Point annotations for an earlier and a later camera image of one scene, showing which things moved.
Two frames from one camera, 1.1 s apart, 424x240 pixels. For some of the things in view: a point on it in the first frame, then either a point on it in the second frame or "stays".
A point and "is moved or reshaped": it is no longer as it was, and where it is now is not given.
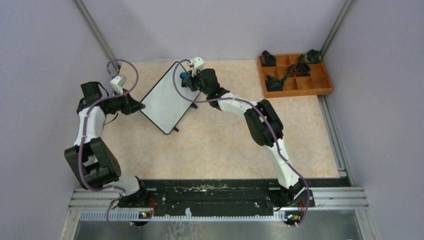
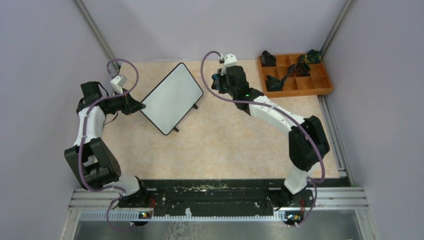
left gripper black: (130, 105) stays
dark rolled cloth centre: (303, 69) stays
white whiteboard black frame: (166, 106) stays
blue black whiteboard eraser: (184, 75) is moved or reshaped
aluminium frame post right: (349, 6) stays
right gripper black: (191, 79) to (221, 90)
